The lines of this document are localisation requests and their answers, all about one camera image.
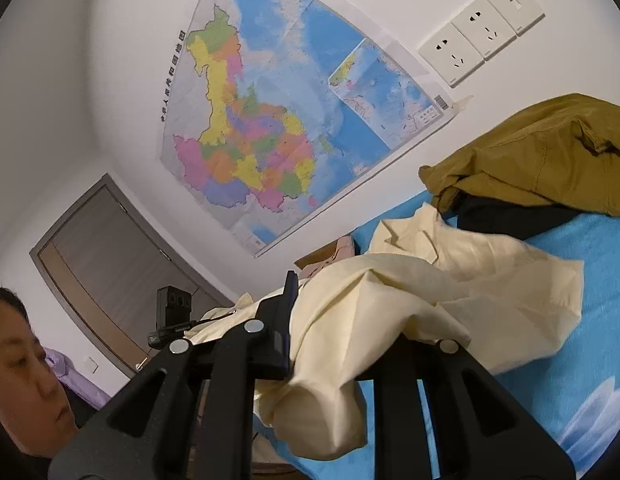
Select cream garment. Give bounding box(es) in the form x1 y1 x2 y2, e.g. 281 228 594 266
190 204 586 461

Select black garment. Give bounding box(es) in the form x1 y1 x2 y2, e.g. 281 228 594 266
442 192 583 241

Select white wall socket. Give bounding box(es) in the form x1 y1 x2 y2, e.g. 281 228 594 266
450 0 518 61
418 22 486 88

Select mustard garment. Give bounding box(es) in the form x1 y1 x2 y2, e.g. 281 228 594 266
419 93 620 218

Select person's head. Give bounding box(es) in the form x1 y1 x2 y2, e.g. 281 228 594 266
0 281 76 461

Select colourful wall map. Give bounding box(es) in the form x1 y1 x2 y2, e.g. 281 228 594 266
157 0 476 259

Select blue floral bedsheet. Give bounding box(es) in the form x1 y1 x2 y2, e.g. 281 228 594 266
250 187 620 480

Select grey wooden door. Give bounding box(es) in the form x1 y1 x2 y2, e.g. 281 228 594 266
30 172 235 378

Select pink garment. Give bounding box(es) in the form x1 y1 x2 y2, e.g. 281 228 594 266
297 235 357 281

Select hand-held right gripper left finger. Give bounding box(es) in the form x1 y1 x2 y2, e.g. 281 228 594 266
47 270 298 480

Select purple cloth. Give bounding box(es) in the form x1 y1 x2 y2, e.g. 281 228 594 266
42 347 113 411

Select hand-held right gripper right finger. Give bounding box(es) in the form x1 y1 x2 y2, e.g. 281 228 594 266
359 335 576 480

